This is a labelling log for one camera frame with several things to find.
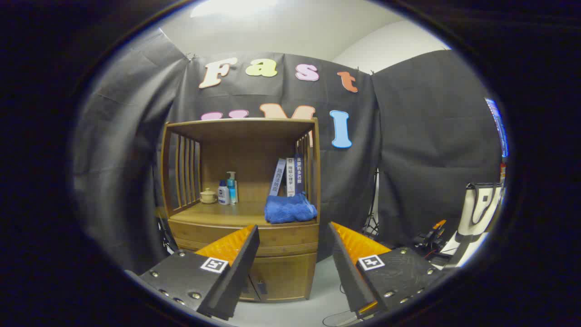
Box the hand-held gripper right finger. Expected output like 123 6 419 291
328 221 445 319

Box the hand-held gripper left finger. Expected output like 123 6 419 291
136 224 261 321

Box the wooden drawer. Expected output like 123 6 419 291
169 220 320 258

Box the wooden cabinet door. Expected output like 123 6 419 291
253 253 317 301

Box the wooden countertop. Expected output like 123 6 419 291
169 200 318 228

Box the wooden cabinet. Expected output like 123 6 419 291
160 117 321 303

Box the black tripod stand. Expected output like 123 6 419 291
363 168 380 239

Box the blue folded towel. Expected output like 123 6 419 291
264 193 318 224

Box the blue pump bottle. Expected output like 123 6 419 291
226 171 238 205

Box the spare black orange gripper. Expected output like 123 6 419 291
413 219 450 255

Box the grey book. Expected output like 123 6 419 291
269 159 287 197

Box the white book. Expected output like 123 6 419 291
286 158 296 198

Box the dark blue book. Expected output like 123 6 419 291
295 154 305 196

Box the white tote bag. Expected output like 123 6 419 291
443 182 504 268

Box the blue monitor screen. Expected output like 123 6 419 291
485 97 509 158

